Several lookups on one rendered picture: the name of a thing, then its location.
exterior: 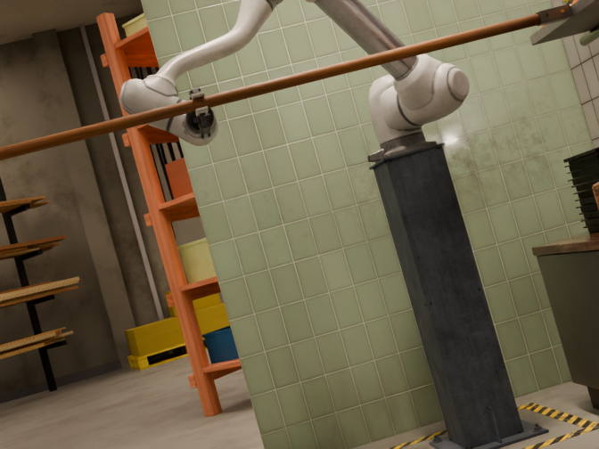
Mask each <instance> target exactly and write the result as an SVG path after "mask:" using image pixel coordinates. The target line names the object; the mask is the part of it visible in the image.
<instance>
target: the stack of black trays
mask: <svg viewBox="0 0 599 449"><path fill-rule="evenodd" d="M563 161H564V163H566V162H569V165H568V166H566V167H569V168H570V172H569V173H567V174H570V173H571V175H572V178H574V179H571V180H568V182H569V181H572V182H573V185H575V186H572V187H571V188H573V187H576V189H577V192H576V193H573V194H577V195H578V197H579V202H580V205H581V206H579V207H576V208H580V209H581V212H583V213H580V215H583V214H584V218H585V220H581V221H580V222H584V221H585V223H586V226H585V227H583V228H588V231H589V232H590V233H594V232H599V209H598V207H597V204H596V200H595V195H594V192H593V189H592V186H593V184H596V183H598V182H599V147H598V148H594V149H593V150H590V151H585V152H583V153H580V154H578V155H575V156H573V157H570V158H567V159H564V160H563ZM576 177H577V178H576ZM590 181H591V182H590ZM577 184H578V185H577ZM575 201H578V200H575Z"/></svg>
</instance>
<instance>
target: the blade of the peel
mask: <svg viewBox="0 0 599 449"><path fill-rule="evenodd" d="M570 8H571V11H572V14H573V15H572V16H571V17H569V18H568V19H567V20H560V21H557V22H553V23H549V24H546V25H545V26H544V27H543V28H541V29H540V30H538V31H537V32H536V33H534V34H533V35H532V36H530V41H531V43H532V45H538V44H542V43H545V42H549V41H553V40H556V39H560V38H564V37H570V36H573V35H577V34H580V33H584V32H588V31H591V30H593V29H595V28H596V27H598V26H599V0H578V1H577V2H576V3H574V4H573V5H571V6H570Z"/></svg>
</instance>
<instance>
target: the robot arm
mask: <svg viewBox="0 0 599 449"><path fill-rule="evenodd" d="M282 1H283V0H242V2H241V7H240V11H239V15H238V18H237V22H236V24H235V26H234V28H233V29H232V30H231V31H230V32H228V33H227V34H225V35H223V36H221V37H219V38H217V39H214V40H212V41H210V42H208V43H206V44H204V45H200V46H198V47H195V48H193V49H192V50H189V51H187V52H185V53H181V54H179V55H178V56H176V57H174V58H173V59H171V60H169V61H168V62H167V63H166V64H164V65H163V66H162V67H161V69H160V70H159V71H158V72H157V73H156V74H155V75H150V76H148V77H147V78H145V79H144V80H141V79H138V78H136V79H130V80H128V81H127V82H125V83H124V84H123V86H122V88H121V92H120V96H119V103H120V105H121V107H122V109H123V110H124V111H126V112H127V113H128V114H129V115H133V114H136V113H140V112H144V111H148V110H154V109H158V108H161V107H165V106H169V105H172V104H176V103H180V102H186V101H185V100H183V99H181V98H178V97H177V96H178V90H177V88H176V82H177V80H178V78H179V77H180V76H182V75H183V74H185V73H186V72H187V71H190V70H192V69H196V68H199V67H201V66H203V65H206V64H208V63H211V62H213V61H217V60H219V59H222V58H225V57H226V56H229V55H231V54H233V53H236V52H238V51H240V50H241V49H243V47H244V46H246V45H247V44H248V43H249V42H250V41H251V40H252V38H254V37H255V36H256V34H257V33H258V31H259V30H260V28H261V27H262V26H263V24H264V23H265V22H266V20H267V19H268V18H269V17H270V15H271V13H272V12H273V10H274V9H275V8H276V6H277V5H278V4H280V3H281V2H282ZM304 1H306V2H309V3H314V4H316V5H317V6H318V7H319V8H320V9H321V10H322V11H323V12H324V13H325V14H326V15H327V16H328V17H329V18H331V19H332V20H333V21H334V22H335V23H336V24H337V25H338V26H339V27H340V28H341V29H342V30H343V31H344V32H345V33H347V34H348V35H349V36H350V37H351V38H352V39H353V40H354V41H355V42H356V43H357V44H358V45H359V46H360V47H362V48H363V49H364V50H365V51H366V52H367V53H368V54H369V55H372V54H376V53H382V52H386V51H389V50H393V49H397V48H400V47H404V46H406V45H405V44H404V43H403V42H402V41H401V40H400V39H399V38H398V37H397V36H396V35H395V34H394V33H393V32H392V31H391V30H390V29H389V28H387V27H386V26H385V25H384V24H383V23H382V22H381V21H380V20H379V19H378V18H377V17H376V16H375V15H374V14H373V13H372V12H371V11H370V10H369V9H368V8H367V7H366V6H365V5H364V4H363V3H362V2H361V1H360V0H304ZM381 66H382V67H383V68H384V69H385V70H386V71H387V72H388V73H389V75H387V76H384V77H382V78H379V79H377V80H375V81H374V82H373V84H372V86H371V87H370V91H369V98H368V103H369V110H370V115H371V119H372V122H373V128H374V132H375V134H376V136H377V139H378V141H379V144H380V147H381V149H380V150H379V151H377V152H376V153H374V154H371V155H369V156H368V157H367V159H368V161H369V162H375V164H376V163H377V162H379V161H380V160H382V159H385V158H388V157H391V156H395V155H399V154H402V153H406V152H409V151H415V150H419V149H421V148H425V147H429V146H432V145H435V144H437V142H436V141H432V142H426V140H425V137H424V134H423V129H422V126H423V125H424V124H428V123H431V122H433V121H436V120H438V119H441V118H444V117H445V116H447V115H449V114H451V113H453V112H454V111H455V110H457V109H458V108H459V107H460V106H461V105H462V104H463V102H464V100H465V98H466V96H467V94H468V93H469V89H470V85H469V80H468V77H467V76H466V75H465V73H464V72H463V71H462V70H461V69H460V68H458V67H456V66H455V65H453V64H450V63H443V62H441V61H438V60H436V59H433V58H431V57H430V56H429V55H427V54H420V55H416V56H413V57H409V58H405V59H402V60H398V61H392V62H388V63H384V64H382V65H381ZM147 125H149V126H151V127H156V128H158V129H162V130H165V131H167V132H170V133H171V134H173V135H176V136H178V137H179V138H181V139H183V140H184V141H186V142H187V143H190V144H192V145H195V146H203V145H206V144H208V143H210V142H212V141H213V140H214V138H215V137H216V135H217V131H218V122H217V117H216V116H215V114H214V110H213V109H211V108H208V107H207V106H206V107H202V108H199V109H196V111H194V112H191V113H187V114H184V115H180V116H176V117H173V118H166V119H163V120H159V121H155V122H152V123H148V124H147Z"/></svg>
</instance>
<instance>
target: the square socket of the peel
mask: <svg viewBox="0 0 599 449"><path fill-rule="evenodd" d="M536 13H537V14H538V16H539V18H540V23H539V25H537V26H538V27H539V26H543V25H546V24H549V23H553V22H557V21H560V20H567V19H568V18H569V17H571V16H572V15H573V14H572V11H571V8H570V4H565V5H561V6H557V7H554V8H550V9H546V10H543V11H539V12H536Z"/></svg>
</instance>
